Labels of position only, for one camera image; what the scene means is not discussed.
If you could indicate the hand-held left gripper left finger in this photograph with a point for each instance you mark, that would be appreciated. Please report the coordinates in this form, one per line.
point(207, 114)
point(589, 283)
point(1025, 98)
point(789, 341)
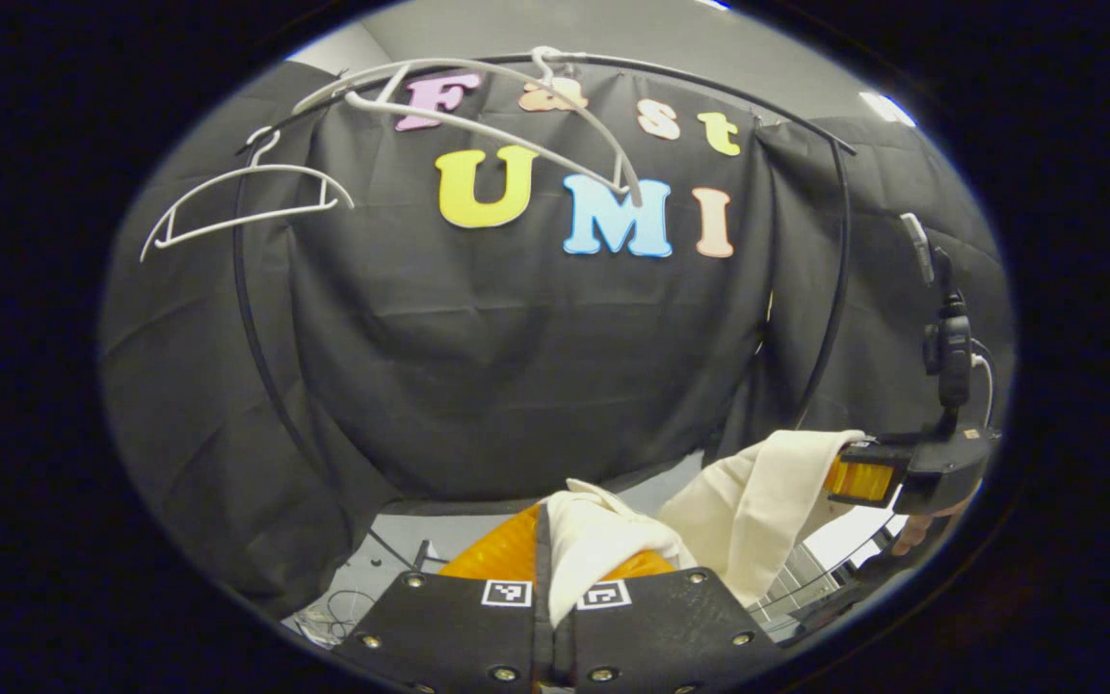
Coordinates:
point(459, 636)

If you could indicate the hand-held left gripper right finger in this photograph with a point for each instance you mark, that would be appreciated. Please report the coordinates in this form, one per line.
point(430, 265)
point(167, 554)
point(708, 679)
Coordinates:
point(671, 627)

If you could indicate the black backdrop cloth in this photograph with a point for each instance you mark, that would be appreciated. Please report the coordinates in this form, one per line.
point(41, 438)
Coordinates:
point(478, 386)

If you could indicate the white clothes hanger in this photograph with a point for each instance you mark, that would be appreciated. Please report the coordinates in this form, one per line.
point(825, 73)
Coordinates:
point(247, 175)
point(478, 125)

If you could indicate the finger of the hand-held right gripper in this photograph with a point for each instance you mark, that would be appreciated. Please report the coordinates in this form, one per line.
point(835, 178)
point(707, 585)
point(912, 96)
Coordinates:
point(863, 477)

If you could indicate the cream button shirt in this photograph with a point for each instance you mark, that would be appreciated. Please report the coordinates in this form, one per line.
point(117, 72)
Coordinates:
point(757, 501)

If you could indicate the ceiling light panel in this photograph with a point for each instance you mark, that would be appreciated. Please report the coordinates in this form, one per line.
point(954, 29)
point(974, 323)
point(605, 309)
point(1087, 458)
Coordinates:
point(887, 108)

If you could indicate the black clothes rack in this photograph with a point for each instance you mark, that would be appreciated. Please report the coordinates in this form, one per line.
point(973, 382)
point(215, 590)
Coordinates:
point(245, 318)

